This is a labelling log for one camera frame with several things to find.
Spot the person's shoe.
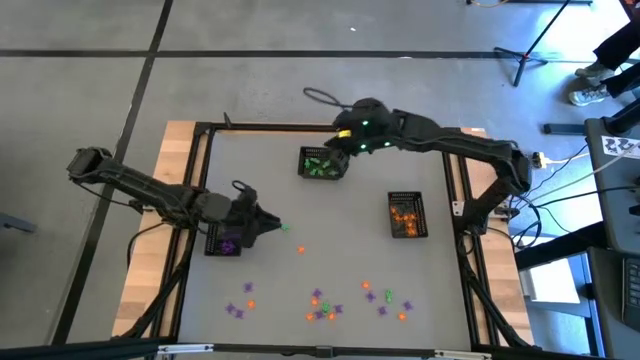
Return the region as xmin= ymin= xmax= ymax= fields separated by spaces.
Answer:
xmin=568 ymin=84 xmax=610 ymax=107
xmin=574 ymin=61 xmax=616 ymax=80

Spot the silver frame bracket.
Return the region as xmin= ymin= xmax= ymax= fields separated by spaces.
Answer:
xmin=432 ymin=349 xmax=494 ymax=360
xmin=156 ymin=343 xmax=215 ymax=356

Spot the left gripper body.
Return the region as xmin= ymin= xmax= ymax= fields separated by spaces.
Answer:
xmin=215 ymin=185 xmax=261 ymax=250

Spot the black desk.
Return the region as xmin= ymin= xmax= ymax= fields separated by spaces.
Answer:
xmin=583 ymin=117 xmax=640 ymax=360

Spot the white cable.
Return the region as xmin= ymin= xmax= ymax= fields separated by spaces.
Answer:
xmin=542 ymin=144 xmax=640 ymax=194

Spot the black desk beam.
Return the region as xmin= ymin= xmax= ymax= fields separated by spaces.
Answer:
xmin=514 ymin=221 xmax=609 ymax=271

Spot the gray table mat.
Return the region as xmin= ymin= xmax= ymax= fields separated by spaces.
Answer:
xmin=177 ymin=130 xmax=475 ymax=350

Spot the black tripod stand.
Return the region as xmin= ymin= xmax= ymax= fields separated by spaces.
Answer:
xmin=493 ymin=0 xmax=571 ymax=87

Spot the gray chair base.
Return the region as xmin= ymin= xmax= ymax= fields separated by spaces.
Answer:
xmin=0 ymin=211 xmax=38 ymax=234

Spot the black aluminium rig frame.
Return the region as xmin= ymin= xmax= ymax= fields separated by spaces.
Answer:
xmin=0 ymin=112 xmax=640 ymax=360

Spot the person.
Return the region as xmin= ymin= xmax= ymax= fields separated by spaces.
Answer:
xmin=568 ymin=17 xmax=640 ymax=107

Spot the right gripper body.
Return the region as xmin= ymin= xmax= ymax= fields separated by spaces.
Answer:
xmin=324 ymin=124 xmax=370 ymax=177

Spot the black keyboard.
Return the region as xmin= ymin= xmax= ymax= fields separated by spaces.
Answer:
xmin=621 ymin=256 xmax=640 ymax=332

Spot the black floor stand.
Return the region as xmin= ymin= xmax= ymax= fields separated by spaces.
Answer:
xmin=543 ymin=97 xmax=640 ymax=137

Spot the black plastic basket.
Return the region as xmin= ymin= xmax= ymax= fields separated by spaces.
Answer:
xmin=387 ymin=191 xmax=430 ymax=240
xmin=203 ymin=222 xmax=246 ymax=258
xmin=297 ymin=145 xmax=350 ymax=181

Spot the white paper label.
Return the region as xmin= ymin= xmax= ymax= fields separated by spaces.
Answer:
xmin=601 ymin=134 xmax=640 ymax=160

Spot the white panel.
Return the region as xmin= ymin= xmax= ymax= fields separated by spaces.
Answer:
xmin=518 ymin=252 xmax=594 ymax=321

